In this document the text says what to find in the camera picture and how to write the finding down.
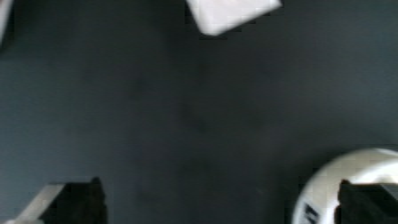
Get white stool leg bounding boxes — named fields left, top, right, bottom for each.
left=187, top=0, right=282, bottom=36
left=0, top=0, right=14, bottom=46

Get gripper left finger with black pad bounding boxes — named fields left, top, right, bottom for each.
left=5, top=177, right=110, bottom=224

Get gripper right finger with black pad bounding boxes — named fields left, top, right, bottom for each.
left=334, top=180, right=398, bottom=224

